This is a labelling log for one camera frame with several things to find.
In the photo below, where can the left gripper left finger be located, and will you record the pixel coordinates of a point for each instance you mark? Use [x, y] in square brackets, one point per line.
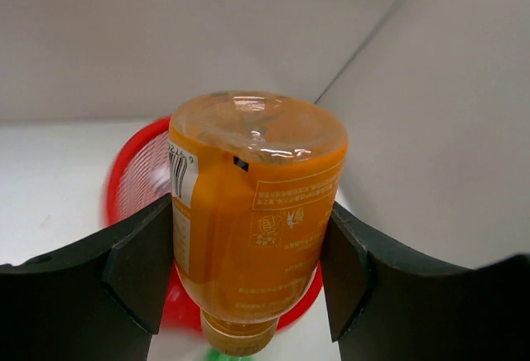
[99, 298]

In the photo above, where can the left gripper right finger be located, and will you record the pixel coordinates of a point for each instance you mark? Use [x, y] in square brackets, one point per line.
[386, 301]

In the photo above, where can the orange juice bottle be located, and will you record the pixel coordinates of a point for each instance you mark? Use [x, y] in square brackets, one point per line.
[254, 177]

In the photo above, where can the green soda bottle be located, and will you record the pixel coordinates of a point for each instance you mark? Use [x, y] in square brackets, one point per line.
[215, 355]

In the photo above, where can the red plastic mesh bin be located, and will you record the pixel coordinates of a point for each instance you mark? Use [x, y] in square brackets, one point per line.
[138, 176]

